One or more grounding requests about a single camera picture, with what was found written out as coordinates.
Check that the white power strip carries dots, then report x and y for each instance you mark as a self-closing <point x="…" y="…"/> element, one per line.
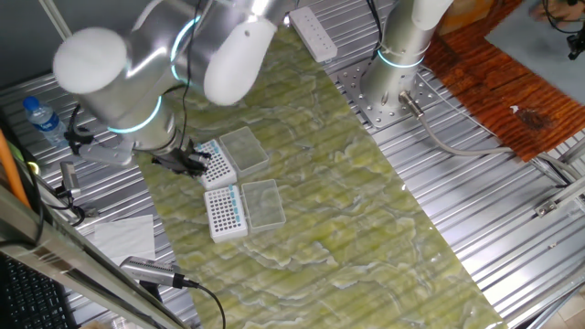
<point x="315" y="36"/>

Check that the green marble pattern mat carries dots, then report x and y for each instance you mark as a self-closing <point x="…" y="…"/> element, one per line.
<point x="343" y="228"/>

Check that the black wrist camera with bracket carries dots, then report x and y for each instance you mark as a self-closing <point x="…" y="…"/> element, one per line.
<point x="105" y="153"/>

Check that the clear plastic box lid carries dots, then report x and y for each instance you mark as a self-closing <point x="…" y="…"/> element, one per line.
<point x="244" y="151"/>
<point x="263" y="205"/>

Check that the clear water bottle blue cap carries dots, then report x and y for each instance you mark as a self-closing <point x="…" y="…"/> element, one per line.
<point x="45" y="123"/>

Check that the aluminium pole with black clamp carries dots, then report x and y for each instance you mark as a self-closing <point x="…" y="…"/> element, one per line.
<point x="55" y="18"/>

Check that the aluminium profile with bracket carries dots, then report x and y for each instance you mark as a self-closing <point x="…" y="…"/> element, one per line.
<point x="546" y="208"/>

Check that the person hand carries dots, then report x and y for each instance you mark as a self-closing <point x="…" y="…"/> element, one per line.
<point x="560" y="10"/>

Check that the reddish brown wooden table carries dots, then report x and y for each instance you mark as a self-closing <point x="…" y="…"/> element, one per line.
<point x="503" y="105"/>

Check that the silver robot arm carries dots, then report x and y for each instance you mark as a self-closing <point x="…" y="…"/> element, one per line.
<point x="114" y="91"/>

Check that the grey board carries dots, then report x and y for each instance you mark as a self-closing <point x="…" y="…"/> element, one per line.
<point x="539" y="50"/>

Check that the black clamp tool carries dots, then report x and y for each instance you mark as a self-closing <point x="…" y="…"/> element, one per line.
<point x="73" y="210"/>

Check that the orange tube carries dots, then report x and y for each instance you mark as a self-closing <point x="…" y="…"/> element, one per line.
<point x="12" y="171"/>

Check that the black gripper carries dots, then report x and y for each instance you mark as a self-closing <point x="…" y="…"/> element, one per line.
<point x="176" y="160"/>

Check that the black keyboard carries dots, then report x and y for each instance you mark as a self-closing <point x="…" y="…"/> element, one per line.
<point x="32" y="301"/>

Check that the small silver side camera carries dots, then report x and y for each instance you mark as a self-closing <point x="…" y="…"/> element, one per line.
<point x="69" y="176"/>

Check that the aluminium frame beam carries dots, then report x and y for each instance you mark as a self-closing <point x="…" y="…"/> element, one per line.
<point x="55" y="253"/>

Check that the large silver camera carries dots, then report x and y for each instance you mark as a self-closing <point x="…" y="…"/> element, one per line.
<point x="146" y="270"/>

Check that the white pipette tip rack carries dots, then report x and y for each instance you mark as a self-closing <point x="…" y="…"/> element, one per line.
<point x="224" y="219"/>
<point x="219" y="171"/>

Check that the white paper sheet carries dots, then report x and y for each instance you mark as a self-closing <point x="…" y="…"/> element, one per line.
<point x="123" y="237"/>

